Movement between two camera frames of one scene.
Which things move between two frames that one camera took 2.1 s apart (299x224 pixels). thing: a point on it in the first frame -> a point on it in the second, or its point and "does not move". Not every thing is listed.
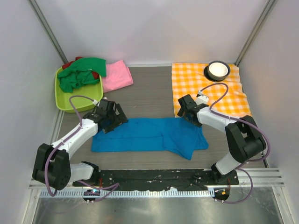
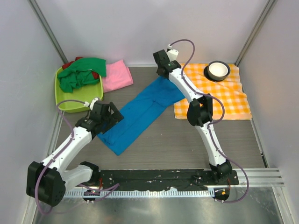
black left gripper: x=119 y=119 does not move
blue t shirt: x=169 y=134 -> x=139 y=114
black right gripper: x=181 y=113 -> x=170 y=60
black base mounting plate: x=199 y=179 does not move
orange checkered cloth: x=189 y=79 does not move
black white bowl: x=217 y=71 does not move
